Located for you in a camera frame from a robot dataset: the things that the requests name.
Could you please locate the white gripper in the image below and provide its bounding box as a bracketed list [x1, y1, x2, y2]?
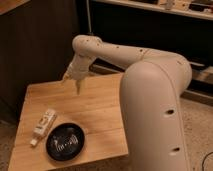
[62, 66, 88, 94]

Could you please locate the white plastic bottle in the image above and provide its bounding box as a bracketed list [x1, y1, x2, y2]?
[30, 109, 57, 147]

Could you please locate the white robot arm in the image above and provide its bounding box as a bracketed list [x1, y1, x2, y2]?
[63, 35, 192, 171]

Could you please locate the black ceramic bowl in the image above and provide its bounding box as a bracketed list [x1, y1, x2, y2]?
[46, 123, 85, 161]

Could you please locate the wooden table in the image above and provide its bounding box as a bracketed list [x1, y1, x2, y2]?
[8, 74, 128, 171]

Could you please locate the vertical metal pole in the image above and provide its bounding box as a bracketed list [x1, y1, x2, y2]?
[86, 0, 94, 35]

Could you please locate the black handle on rail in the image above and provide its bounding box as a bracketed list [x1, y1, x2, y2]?
[190, 61, 206, 70]

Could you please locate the long metal rail beam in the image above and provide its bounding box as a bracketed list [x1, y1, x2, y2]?
[90, 60, 213, 85]

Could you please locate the wooden wall shelf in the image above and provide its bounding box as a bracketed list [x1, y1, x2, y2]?
[94, 0, 213, 21]

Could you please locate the black cable on floor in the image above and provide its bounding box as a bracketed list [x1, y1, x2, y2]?
[201, 151, 213, 171]

